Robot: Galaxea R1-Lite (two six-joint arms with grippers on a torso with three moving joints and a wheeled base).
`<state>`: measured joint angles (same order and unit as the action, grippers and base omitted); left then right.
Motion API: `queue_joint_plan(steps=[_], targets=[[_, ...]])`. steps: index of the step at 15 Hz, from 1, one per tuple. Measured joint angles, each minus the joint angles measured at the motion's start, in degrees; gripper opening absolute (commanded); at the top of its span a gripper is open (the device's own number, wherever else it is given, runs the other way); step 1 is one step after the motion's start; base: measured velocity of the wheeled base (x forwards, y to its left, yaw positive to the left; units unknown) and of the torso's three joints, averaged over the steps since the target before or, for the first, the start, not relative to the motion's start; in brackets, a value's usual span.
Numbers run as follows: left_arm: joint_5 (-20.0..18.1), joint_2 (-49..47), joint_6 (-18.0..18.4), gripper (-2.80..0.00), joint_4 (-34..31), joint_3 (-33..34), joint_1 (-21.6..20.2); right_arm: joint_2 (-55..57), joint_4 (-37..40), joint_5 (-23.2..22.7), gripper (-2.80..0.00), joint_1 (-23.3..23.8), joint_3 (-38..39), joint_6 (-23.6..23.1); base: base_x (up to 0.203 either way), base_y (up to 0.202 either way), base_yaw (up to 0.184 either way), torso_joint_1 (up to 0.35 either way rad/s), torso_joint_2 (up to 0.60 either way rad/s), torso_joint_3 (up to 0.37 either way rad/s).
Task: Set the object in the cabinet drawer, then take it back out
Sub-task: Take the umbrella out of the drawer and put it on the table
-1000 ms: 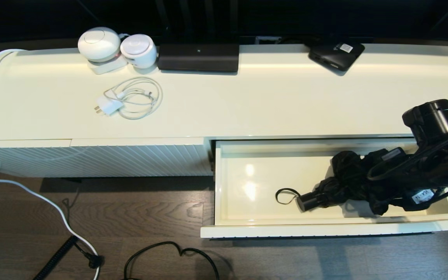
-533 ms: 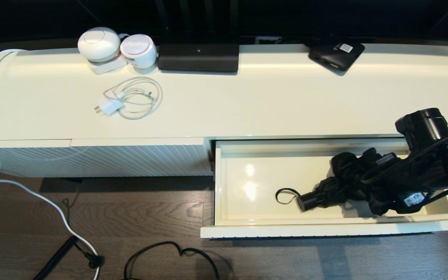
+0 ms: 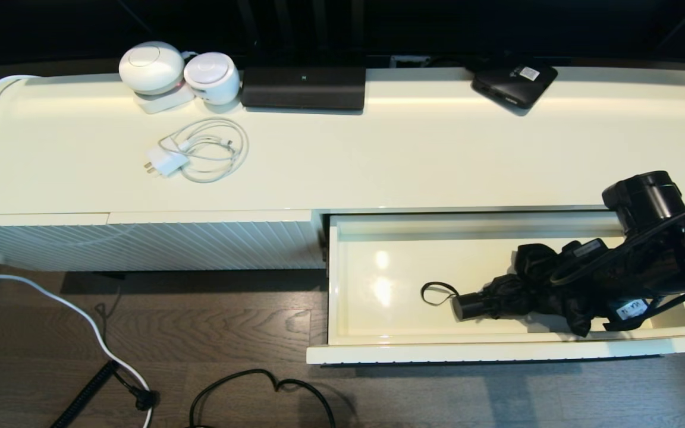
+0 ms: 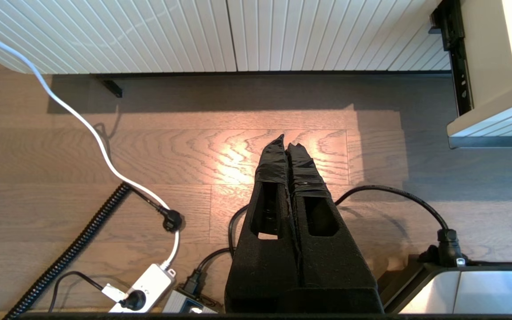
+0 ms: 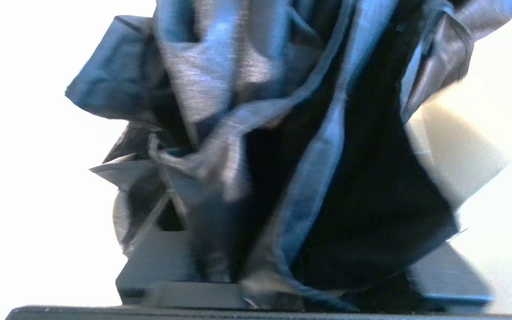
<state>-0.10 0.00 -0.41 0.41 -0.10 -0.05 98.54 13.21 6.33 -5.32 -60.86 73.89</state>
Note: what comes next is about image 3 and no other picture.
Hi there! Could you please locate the white wall socket plate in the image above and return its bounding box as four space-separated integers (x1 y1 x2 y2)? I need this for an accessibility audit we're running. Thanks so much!
390 55 432 69

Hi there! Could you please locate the thin white coiled charging cable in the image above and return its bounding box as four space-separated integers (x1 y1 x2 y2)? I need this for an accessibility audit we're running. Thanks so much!
158 118 250 184

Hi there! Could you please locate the smooth black power cable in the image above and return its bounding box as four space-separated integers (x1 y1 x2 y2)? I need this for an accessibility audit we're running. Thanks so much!
188 369 337 428

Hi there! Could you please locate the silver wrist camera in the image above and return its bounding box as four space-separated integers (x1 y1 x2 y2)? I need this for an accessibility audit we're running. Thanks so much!
561 238 609 262

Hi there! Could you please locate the black umbrella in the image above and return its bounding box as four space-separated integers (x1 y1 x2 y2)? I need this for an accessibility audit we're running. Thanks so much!
420 241 620 338

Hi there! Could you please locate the black set-top box with sticker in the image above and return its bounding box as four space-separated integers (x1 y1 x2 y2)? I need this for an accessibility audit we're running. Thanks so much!
472 61 559 115

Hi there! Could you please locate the white charger plug adapter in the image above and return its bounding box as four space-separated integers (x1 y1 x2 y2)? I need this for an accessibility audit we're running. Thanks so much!
143 151 190 178

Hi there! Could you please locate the thick white power cable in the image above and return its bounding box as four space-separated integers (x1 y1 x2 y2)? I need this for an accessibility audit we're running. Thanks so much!
0 75 154 428

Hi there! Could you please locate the white fluted drawer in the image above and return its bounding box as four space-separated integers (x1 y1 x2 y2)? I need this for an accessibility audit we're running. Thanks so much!
307 210 685 365

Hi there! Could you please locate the small white round device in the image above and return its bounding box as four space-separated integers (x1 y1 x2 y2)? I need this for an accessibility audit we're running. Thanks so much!
183 52 241 107

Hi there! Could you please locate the white flat device base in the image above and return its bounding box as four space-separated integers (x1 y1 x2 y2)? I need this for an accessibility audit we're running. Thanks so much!
133 83 196 115

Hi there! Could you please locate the large white round device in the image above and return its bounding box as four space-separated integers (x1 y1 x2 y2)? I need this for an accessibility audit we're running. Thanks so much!
118 41 186 96

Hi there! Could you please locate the black spiral cable with plug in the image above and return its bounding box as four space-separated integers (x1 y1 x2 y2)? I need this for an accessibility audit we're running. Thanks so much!
51 360 160 428

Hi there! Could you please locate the black rectangular router box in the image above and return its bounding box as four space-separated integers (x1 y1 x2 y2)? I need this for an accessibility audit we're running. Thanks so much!
240 67 367 112

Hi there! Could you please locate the white fluted cabinet front panel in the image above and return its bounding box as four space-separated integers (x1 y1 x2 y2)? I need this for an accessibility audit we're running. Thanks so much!
106 211 326 272

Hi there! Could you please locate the white sideboard cabinet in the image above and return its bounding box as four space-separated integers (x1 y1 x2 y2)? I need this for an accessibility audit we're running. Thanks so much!
0 67 685 274

